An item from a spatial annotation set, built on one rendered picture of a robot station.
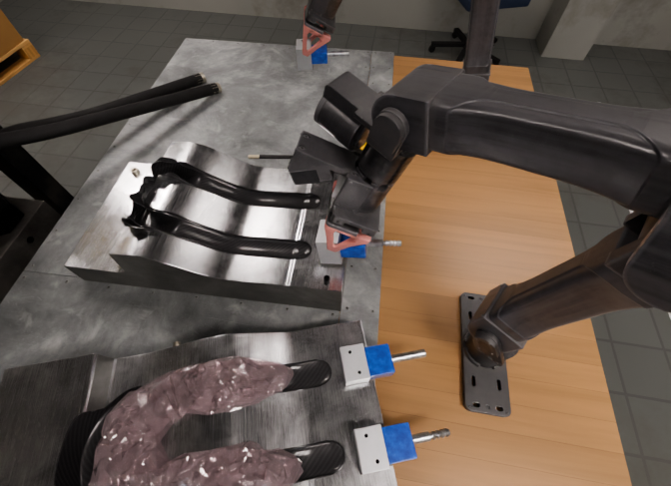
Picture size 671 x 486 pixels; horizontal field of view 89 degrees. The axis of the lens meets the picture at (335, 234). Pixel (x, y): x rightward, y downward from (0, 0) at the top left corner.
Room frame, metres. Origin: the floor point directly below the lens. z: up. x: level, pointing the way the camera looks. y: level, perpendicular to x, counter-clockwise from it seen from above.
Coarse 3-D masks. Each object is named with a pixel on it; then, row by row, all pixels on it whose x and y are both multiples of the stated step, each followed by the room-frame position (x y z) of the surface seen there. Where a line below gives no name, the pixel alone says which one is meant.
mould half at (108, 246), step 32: (192, 160) 0.47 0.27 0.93; (224, 160) 0.49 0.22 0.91; (128, 192) 0.45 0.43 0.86; (160, 192) 0.39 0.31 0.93; (192, 192) 0.40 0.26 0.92; (320, 192) 0.43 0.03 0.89; (96, 224) 0.37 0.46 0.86; (224, 224) 0.35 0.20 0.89; (256, 224) 0.36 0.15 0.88; (288, 224) 0.35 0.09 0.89; (96, 256) 0.30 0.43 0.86; (128, 256) 0.26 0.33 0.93; (160, 256) 0.26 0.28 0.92; (192, 256) 0.27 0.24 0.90; (224, 256) 0.29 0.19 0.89; (256, 256) 0.29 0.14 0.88; (160, 288) 0.26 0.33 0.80; (192, 288) 0.25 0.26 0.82; (224, 288) 0.24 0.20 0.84; (256, 288) 0.24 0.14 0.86; (288, 288) 0.23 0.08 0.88; (320, 288) 0.22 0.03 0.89
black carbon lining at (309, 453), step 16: (304, 368) 0.11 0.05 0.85; (320, 368) 0.11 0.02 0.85; (288, 384) 0.09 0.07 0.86; (304, 384) 0.09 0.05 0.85; (320, 384) 0.09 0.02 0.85; (80, 416) 0.04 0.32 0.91; (96, 416) 0.04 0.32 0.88; (80, 432) 0.02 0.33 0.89; (96, 432) 0.02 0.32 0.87; (64, 448) 0.00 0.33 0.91; (80, 448) 0.01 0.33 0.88; (288, 448) 0.01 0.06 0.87; (304, 448) 0.01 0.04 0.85; (320, 448) 0.01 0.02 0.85; (336, 448) 0.01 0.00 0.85; (64, 464) -0.01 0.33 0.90; (80, 464) -0.01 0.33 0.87; (304, 464) -0.01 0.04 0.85; (320, 464) -0.01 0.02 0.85; (336, 464) -0.01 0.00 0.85; (64, 480) -0.03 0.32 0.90; (80, 480) -0.03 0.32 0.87; (304, 480) -0.03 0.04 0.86
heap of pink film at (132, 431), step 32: (160, 384) 0.08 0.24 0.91; (192, 384) 0.08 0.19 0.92; (224, 384) 0.08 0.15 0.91; (256, 384) 0.08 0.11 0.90; (128, 416) 0.04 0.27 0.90; (160, 416) 0.04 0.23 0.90; (96, 448) 0.01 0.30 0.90; (128, 448) 0.01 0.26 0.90; (160, 448) 0.01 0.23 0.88; (224, 448) 0.01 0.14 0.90; (256, 448) 0.01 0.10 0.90; (96, 480) -0.03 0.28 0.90; (128, 480) -0.03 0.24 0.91; (160, 480) -0.03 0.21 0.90; (192, 480) -0.03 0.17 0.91; (224, 480) -0.03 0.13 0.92; (256, 480) -0.03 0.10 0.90; (288, 480) -0.03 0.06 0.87
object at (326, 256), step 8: (320, 224) 0.31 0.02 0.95; (320, 232) 0.29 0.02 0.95; (320, 240) 0.28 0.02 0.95; (336, 240) 0.27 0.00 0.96; (344, 240) 0.28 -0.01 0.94; (376, 240) 0.28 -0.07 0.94; (320, 248) 0.27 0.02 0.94; (344, 248) 0.27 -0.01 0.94; (352, 248) 0.27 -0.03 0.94; (360, 248) 0.26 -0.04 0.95; (320, 256) 0.27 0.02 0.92; (328, 256) 0.27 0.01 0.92; (336, 256) 0.26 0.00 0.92; (344, 256) 0.26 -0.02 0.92; (352, 256) 0.26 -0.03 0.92; (360, 256) 0.26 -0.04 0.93
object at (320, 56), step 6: (300, 42) 0.86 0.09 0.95; (300, 48) 0.83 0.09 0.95; (324, 48) 0.85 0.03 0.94; (300, 54) 0.83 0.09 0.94; (312, 54) 0.83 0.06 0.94; (318, 54) 0.83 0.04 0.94; (324, 54) 0.83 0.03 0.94; (330, 54) 0.85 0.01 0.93; (336, 54) 0.85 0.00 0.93; (342, 54) 0.85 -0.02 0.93; (348, 54) 0.85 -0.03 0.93; (300, 60) 0.83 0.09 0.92; (306, 60) 0.83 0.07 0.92; (312, 60) 0.83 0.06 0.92; (318, 60) 0.83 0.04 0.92; (324, 60) 0.83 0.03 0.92; (300, 66) 0.83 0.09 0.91; (306, 66) 0.83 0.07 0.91; (312, 66) 0.83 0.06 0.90
